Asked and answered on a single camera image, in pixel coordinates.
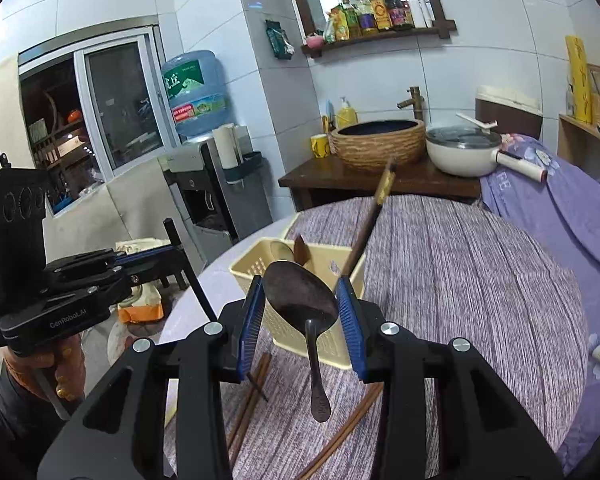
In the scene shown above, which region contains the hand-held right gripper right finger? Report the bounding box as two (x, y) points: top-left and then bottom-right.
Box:
(336, 275), (566, 480)

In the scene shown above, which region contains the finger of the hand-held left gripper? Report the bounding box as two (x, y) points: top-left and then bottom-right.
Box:
(47, 246), (177, 274)
(44, 258), (184, 307)

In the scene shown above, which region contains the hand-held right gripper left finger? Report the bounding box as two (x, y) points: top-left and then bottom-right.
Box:
(36, 274), (268, 480)

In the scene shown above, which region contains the beige plastic utensil basket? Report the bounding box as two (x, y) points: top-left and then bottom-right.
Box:
(228, 236), (367, 367)

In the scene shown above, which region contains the metal spoon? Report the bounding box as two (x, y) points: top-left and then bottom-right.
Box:
(262, 261), (339, 424)

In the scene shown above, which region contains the clear plastic spoon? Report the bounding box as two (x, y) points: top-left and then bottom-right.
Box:
(269, 239), (296, 264)

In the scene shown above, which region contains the brown wooden chopstick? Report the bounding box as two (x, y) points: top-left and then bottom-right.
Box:
(226, 352), (267, 461)
(298, 400), (376, 480)
(228, 354), (272, 467)
(325, 384), (383, 448)
(337, 157), (399, 282)

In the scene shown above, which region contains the person's left forearm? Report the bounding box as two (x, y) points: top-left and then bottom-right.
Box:
(0, 370), (73, 480)

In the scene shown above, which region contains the person's left hand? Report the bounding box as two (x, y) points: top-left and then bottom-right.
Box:
(4, 332), (88, 412)

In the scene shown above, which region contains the printed snack bag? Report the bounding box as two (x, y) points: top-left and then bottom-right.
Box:
(115, 239), (175, 324)

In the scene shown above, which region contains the pale lilac tablecloth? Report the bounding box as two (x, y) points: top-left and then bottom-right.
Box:
(157, 212), (302, 431)

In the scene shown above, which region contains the beige cover panel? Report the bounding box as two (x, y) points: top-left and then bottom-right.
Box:
(40, 157), (211, 266)

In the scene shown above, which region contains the grey water dispenser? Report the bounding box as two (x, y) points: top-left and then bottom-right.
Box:
(160, 135), (274, 262)

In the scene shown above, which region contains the purple striped tablecloth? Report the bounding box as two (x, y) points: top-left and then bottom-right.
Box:
(162, 194), (592, 480)

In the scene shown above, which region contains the dark teal cup holder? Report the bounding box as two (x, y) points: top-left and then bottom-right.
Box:
(224, 152), (264, 189)

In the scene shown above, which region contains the white paper cup stack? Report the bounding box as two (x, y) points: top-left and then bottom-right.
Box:
(212, 122), (254, 169)

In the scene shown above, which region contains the dark wooden counter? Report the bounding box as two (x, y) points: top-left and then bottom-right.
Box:
(278, 152), (484, 212)

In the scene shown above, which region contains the sliding window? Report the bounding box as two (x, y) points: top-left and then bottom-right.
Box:
(17, 17), (181, 183)

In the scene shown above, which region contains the blue water jug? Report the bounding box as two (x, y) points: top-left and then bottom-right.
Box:
(160, 49), (231, 139)

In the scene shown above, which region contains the woven wash basin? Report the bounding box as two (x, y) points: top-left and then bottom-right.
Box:
(328, 118), (427, 171)

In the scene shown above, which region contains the yellow cup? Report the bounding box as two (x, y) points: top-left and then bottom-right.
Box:
(309, 133), (331, 160)

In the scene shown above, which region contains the white pot with lid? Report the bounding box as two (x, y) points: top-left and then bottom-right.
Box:
(424, 124), (549, 184)

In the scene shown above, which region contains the yellow soap pump bottle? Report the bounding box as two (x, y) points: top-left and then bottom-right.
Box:
(335, 97), (359, 130)

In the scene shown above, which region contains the bronze faucet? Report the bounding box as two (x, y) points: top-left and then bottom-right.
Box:
(397, 86), (426, 122)

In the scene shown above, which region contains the white rice paddle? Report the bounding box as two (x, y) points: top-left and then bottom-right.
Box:
(454, 112), (499, 134)

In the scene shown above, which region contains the purple floral cloth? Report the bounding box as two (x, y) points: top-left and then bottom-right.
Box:
(479, 132), (600, 473)

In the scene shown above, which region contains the brown and white rice cooker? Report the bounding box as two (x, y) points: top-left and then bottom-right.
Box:
(474, 84), (544, 142)

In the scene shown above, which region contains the wooden side cabinet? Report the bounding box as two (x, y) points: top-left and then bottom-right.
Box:
(557, 112), (600, 182)

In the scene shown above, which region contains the wooden framed mirror shelf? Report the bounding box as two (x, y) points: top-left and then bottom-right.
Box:
(281, 0), (457, 59)

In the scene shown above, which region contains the row of condiment bottles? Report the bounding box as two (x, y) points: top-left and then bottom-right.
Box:
(322, 0), (434, 44)

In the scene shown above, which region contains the yellow printed roll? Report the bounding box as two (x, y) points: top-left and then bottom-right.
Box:
(564, 35), (594, 125)

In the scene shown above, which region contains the glass jar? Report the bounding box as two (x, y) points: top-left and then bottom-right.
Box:
(587, 63), (600, 126)

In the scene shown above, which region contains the green wall packet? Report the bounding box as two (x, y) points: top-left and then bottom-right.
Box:
(264, 19), (296, 61)

